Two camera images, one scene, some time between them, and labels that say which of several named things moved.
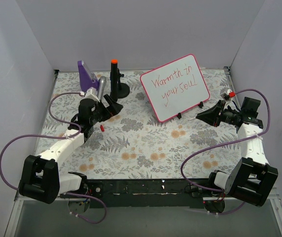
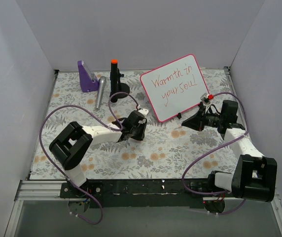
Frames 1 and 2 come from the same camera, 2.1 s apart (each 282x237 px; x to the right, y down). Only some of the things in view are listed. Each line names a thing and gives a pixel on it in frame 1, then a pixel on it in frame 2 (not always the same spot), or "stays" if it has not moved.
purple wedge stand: [86, 80] stays
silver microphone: [102, 81] stays
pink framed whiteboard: [175, 87] stays
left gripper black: [105, 111] → [139, 132]
